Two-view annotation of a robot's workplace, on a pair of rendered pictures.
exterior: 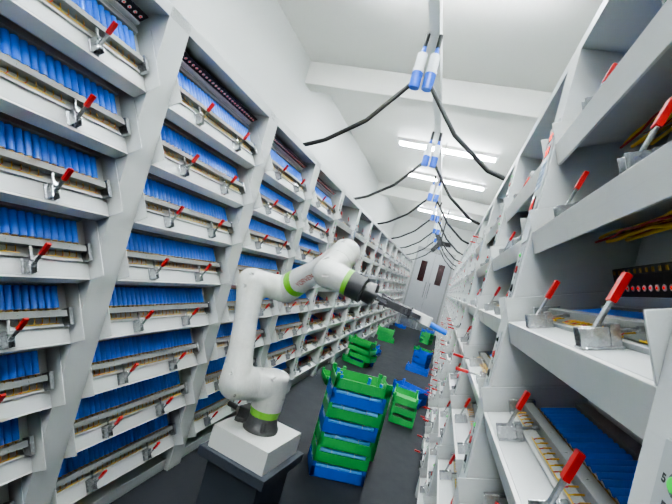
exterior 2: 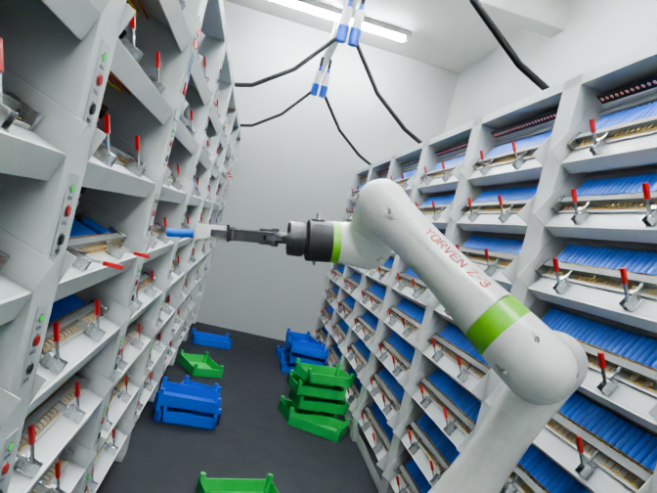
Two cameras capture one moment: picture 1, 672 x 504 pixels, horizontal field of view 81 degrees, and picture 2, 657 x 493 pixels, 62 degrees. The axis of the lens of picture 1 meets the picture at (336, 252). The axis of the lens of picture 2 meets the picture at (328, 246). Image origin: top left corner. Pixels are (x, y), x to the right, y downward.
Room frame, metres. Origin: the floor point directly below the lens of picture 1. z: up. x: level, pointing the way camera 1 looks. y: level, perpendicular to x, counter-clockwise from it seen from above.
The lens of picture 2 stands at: (2.44, -0.58, 1.08)
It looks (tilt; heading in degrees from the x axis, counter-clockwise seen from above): 1 degrees down; 155
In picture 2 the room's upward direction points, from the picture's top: 14 degrees clockwise
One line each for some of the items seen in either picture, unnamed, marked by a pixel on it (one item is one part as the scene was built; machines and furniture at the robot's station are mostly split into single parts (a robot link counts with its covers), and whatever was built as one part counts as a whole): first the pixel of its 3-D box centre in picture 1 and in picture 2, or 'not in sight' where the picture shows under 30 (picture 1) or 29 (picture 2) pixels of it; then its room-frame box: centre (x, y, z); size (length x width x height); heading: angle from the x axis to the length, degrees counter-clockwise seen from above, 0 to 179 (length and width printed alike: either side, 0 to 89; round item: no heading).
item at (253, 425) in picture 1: (252, 415); not in sight; (1.69, 0.15, 0.40); 0.26 x 0.15 x 0.06; 59
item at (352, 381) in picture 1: (359, 380); not in sight; (2.23, -0.32, 0.52); 0.30 x 0.20 x 0.08; 96
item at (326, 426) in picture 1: (347, 421); not in sight; (2.23, -0.32, 0.28); 0.30 x 0.20 x 0.08; 96
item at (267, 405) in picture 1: (267, 391); not in sight; (1.66, 0.12, 0.52); 0.16 x 0.13 x 0.19; 124
